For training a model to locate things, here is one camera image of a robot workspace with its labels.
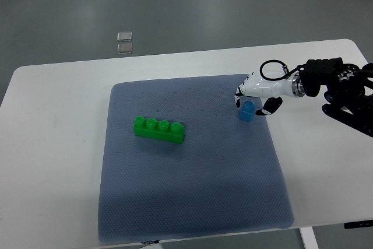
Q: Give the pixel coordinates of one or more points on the black table control panel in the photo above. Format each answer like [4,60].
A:
[358,224]

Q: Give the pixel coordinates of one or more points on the long green block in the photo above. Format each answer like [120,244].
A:
[160,130]

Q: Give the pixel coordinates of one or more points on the upper metal floor plate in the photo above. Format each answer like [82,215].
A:
[124,36]

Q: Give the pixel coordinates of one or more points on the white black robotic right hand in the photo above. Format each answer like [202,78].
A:
[256,86]

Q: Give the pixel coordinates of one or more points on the white table leg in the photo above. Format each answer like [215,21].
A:
[308,238]

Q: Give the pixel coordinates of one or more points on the small blue block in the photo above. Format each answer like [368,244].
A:
[247,111]

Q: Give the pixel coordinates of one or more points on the blue-grey textured mat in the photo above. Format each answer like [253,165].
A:
[224,178]

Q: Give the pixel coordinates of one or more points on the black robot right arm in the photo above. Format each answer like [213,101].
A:
[347,101]

